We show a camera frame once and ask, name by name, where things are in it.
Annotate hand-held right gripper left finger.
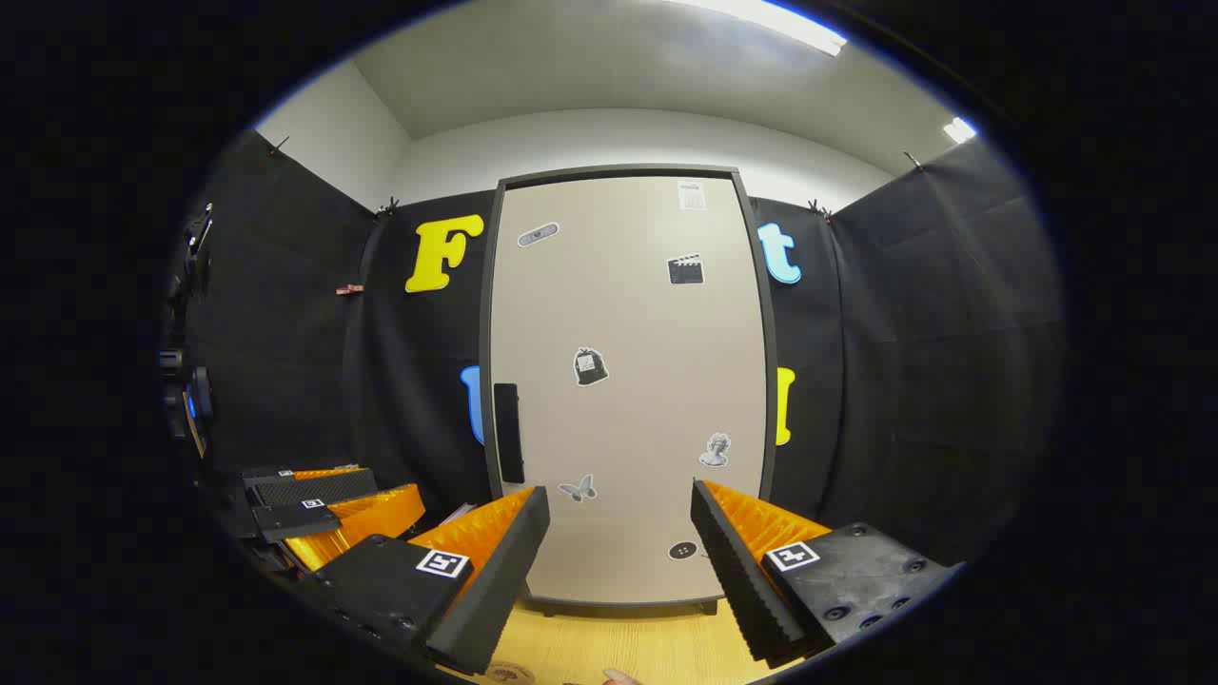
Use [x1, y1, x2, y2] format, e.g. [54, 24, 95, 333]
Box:
[285, 485, 551, 676]

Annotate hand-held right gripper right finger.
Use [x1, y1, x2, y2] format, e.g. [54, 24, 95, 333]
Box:
[690, 479, 962, 667]

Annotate black door handle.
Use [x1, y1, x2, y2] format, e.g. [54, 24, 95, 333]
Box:
[494, 382, 526, 484]

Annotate beige cabinet door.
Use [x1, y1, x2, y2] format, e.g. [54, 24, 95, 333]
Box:
[490, 173, 770, 605]

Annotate grey cabinet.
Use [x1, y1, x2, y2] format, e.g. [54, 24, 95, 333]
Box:
[479, 164, 781, 617]

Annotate long ceiling light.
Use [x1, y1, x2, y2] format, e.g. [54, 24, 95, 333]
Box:
[666, 0, 848, 56]

